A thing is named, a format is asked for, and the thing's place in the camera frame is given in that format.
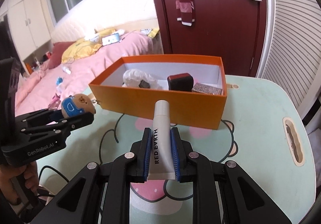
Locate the brown bear plush pouch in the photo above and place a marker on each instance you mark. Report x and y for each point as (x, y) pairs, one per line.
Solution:
(77, 104)

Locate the mint green folding table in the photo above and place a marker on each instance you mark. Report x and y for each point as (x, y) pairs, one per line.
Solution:
(260, 130)

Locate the white cloth bag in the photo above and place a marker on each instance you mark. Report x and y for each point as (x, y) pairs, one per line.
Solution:
(132, 78)

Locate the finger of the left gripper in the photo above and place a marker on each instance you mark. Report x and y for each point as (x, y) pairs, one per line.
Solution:
(65, 126)
(38, 118)

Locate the pink quilt bed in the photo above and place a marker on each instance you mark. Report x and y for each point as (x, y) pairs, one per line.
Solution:
(38, 90)

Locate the black wallet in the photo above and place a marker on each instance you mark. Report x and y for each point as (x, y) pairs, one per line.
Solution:
(180, 82)

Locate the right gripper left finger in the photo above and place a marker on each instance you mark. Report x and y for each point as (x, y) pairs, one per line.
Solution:
(101, 194)

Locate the person's left hand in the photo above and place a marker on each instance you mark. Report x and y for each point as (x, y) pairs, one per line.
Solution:
(14, 178)

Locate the white louvered door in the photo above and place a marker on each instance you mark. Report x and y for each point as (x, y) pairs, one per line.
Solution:
(291, 50)

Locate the brown playing card box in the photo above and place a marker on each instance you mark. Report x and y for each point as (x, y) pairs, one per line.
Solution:
(206, 89)

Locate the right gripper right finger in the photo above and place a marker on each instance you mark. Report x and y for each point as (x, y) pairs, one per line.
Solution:
(222, 192)

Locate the white cosmetic tube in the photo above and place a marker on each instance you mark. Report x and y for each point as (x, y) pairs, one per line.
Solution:
(161, 161)

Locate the yellow pillow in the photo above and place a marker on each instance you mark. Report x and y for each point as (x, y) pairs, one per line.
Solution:
(86, 46)

